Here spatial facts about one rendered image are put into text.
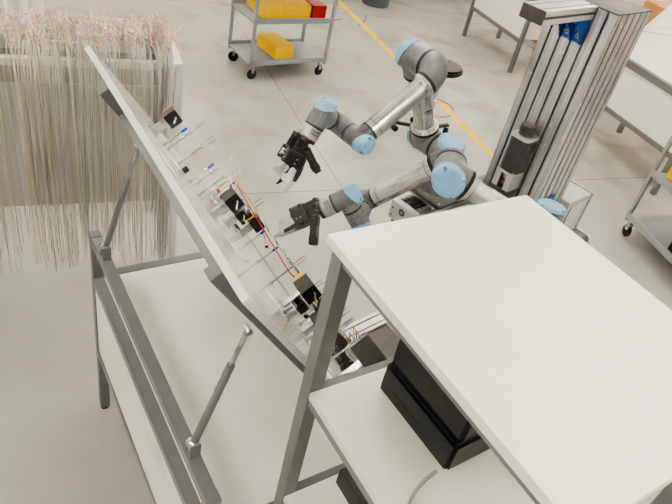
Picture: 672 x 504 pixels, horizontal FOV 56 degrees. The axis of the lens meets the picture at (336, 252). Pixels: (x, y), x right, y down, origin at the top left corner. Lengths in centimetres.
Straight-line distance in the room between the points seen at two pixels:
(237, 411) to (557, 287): 126
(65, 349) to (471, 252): 257
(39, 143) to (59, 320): 110
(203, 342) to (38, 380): 118
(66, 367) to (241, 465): 152
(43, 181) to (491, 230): 211
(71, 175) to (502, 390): 231
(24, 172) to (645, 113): 524
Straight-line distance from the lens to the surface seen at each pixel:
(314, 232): 235
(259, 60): 623
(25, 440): 312
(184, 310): 245
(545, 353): 104
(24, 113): 280
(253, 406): 216
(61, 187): 295
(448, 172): 217
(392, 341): 334
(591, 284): 124
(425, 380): 127
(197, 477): 177
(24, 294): 375
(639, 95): 658
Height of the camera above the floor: 250
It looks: 37 degrees down
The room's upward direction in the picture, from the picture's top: 13 degrees clockwise
